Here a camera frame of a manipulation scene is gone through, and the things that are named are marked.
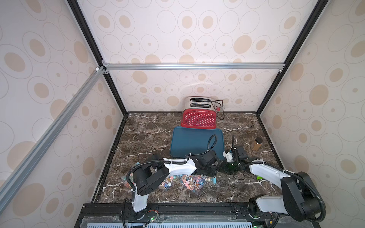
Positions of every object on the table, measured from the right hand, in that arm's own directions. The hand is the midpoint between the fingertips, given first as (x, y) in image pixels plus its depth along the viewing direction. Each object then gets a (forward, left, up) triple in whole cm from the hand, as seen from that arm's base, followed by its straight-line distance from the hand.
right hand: (222, 168), depth 87 cm
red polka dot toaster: (+32, +15, +16) cm, 39 cm away
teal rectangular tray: (+22, +18, -1) cm, 28 cm away
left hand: (-5, +2, +3) cm, 6 cm away
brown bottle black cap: (+15, -23, +4) cm, 28 cm away
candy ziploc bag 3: (-8, +12, 0) cm, 14 cm away
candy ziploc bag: (-11, +33, +1) cm, 34 cm away
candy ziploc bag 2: (-10, +18, +1) cm, 21 cm away
